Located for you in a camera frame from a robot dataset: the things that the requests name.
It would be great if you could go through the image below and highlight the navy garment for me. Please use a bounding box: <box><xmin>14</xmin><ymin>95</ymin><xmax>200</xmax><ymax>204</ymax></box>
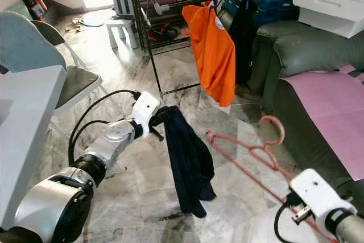
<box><xmin>151</xmin><ymin>105</ymin><xmax>217</xmax><ymax>219</ymax></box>

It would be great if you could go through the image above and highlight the pink clothes hanger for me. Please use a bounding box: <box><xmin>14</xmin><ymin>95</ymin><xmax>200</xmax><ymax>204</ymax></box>
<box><xmin>206</xmin><ymin>115</ymin><xmax>342</xmax><ymax>242</ymax></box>

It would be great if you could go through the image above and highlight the grey folding chair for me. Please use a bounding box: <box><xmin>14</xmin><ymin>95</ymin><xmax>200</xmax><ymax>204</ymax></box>
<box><xmin>28</xmin><ymin>20</ymin><xmax>109</xmax><ymax>116</ymax></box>

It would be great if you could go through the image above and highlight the white folding table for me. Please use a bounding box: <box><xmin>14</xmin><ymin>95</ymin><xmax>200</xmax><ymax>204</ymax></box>
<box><xmin>0</xmin><ymin>65</ymin><xmax>68</xmax><ymax>229</ymax></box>

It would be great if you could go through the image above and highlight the orange garment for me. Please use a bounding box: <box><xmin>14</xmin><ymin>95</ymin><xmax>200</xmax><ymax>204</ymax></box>
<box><xmin>182</xmin><ymin>4</ymin><xmax>237</xmax><ymax>108</ymax></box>

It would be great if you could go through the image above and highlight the pink sheet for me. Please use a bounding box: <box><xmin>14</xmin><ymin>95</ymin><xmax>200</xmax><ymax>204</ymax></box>
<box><xmin>282</xmin><ymin>64</ymin><xmax>364</xmax><ymax>181</ymax></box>

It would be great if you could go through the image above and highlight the white child chair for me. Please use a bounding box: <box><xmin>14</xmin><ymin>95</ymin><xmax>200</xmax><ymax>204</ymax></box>
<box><xmin>104</xmin><ymin>0</ymin><xmax>140</xmax><ymax>50</ymax></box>

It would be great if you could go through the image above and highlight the black drying rack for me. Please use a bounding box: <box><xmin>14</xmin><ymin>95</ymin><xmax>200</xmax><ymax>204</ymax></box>
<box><xmin>126</xmin><ymin>0</ymin><xmax>262</xmax><ymax>97</ymax></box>

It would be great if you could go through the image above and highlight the black garment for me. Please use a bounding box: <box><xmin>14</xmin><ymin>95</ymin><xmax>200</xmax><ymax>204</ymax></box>
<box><xmin>227</xmin><ymin>0</ymin><xmax>259</xmax><ymax>84</ymax></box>

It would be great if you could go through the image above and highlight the grey green sofa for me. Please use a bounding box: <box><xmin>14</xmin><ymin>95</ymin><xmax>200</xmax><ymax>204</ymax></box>
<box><xmin>247</xmin><ymin>20</ymin><xmax>364</xmax><ymax>187</ymax></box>

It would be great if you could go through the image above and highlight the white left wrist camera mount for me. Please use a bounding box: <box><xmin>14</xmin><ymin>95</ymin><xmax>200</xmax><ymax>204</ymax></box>
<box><xmin>131</xmin><ymin>90</ymin><xmax>161</xmax><ymax>129</ymax></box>

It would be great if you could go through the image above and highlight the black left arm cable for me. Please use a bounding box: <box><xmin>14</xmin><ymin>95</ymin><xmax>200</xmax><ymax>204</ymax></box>
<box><xmin>67</xmin><ymin>88</ymin><xmax>142</xmax><ymax>168</ymax></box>

